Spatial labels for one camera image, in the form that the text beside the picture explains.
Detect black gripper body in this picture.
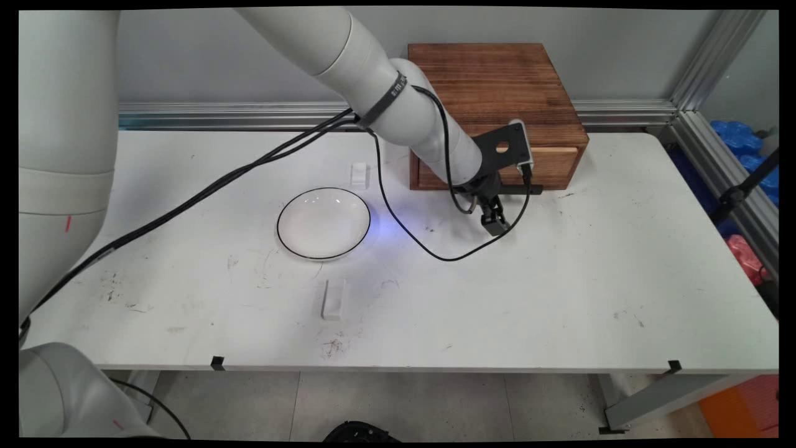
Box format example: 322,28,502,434
453,169,506,209

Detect wooden cabinet panel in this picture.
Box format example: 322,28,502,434
415,144,580,192

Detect dark wooden drawer cabinet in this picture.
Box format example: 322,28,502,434
407,42,590,192

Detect white plate with black rim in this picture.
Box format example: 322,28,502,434
276,187,372,261

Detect long white block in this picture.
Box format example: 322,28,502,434
321,279,346,322

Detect black stand rod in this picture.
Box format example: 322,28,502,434
709,148,779,226

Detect grey slanted table leg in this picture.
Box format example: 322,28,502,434
598,372,761,434

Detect red plastic bag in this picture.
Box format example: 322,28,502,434
726,235,772,287

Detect black round object on floor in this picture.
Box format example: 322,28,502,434
322,421,403,444

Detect blue plastic bags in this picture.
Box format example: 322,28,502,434
711,120,779,207

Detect orange box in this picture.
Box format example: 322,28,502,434
698,373,779,439

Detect black camera mounting bracket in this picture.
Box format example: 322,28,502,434
474,123,529,178

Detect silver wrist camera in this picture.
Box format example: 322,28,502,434
509,118,535,170

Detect black cable to gripper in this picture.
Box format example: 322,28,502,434
19,85,479,340

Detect black cable to wrist camera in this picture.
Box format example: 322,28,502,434
19,109,534,340

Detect black strap on arm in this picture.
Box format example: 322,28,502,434
356,71,409,129

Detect aluminium frame side rail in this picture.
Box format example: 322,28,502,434
669,111,779,281

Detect horizontal aluminium frame rail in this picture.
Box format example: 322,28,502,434
118,100,678,133

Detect upright aluminium frame post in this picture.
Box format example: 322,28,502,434
670,9,767,113

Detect black floor cable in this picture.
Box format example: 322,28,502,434
111,378,192,440

